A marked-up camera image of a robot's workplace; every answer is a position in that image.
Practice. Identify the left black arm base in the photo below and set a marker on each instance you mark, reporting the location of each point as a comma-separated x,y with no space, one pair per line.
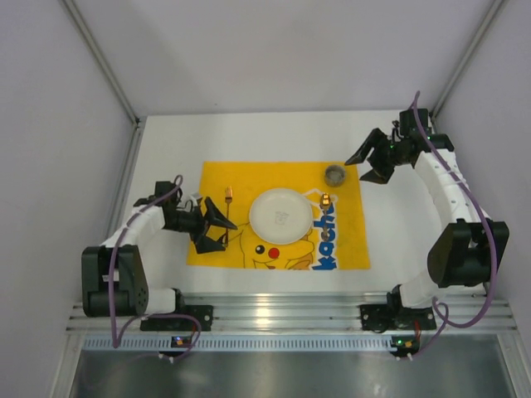
181,320

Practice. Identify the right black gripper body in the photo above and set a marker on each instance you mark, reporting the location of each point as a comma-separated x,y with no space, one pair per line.
384,153

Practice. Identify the slotted cable duct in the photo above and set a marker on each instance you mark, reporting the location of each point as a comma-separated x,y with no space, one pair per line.
267,343

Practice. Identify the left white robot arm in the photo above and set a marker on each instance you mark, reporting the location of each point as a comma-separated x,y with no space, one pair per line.
113,273

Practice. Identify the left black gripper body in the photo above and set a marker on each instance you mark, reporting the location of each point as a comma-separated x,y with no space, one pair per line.
202,221

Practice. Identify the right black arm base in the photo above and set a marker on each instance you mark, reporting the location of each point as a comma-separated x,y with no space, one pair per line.
380,318

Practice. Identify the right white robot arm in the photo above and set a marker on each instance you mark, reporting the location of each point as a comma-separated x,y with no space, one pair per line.
471,244

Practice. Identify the aluminium frame post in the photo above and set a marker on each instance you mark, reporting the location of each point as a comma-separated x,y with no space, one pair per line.
472,45
86,35

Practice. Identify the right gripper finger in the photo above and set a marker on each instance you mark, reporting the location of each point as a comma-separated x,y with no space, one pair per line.
375,137
380,174

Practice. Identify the cream round plate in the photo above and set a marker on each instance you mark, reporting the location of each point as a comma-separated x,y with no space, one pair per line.
281,216

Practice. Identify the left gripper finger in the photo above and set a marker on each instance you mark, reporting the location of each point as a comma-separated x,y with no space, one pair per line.
214,217
204,244

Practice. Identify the gold spoon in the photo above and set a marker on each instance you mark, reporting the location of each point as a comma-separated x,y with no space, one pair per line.
324,204

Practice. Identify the yellow Pikachu placemat cloth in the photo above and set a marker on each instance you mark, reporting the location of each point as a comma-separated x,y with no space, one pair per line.
347,248

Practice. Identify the aluminium mounting rail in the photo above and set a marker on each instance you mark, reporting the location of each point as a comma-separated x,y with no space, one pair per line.
278,313

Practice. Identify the small grey metal cup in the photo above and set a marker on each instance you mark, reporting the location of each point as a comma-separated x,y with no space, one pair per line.
334,175

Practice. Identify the right aluminium frame post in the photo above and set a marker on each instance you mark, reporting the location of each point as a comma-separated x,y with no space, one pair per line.
472,45

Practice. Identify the gold fork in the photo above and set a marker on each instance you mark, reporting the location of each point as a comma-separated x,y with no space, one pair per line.
228,201

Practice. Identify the left aluminium frame post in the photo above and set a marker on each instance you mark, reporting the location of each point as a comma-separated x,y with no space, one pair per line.
86,35

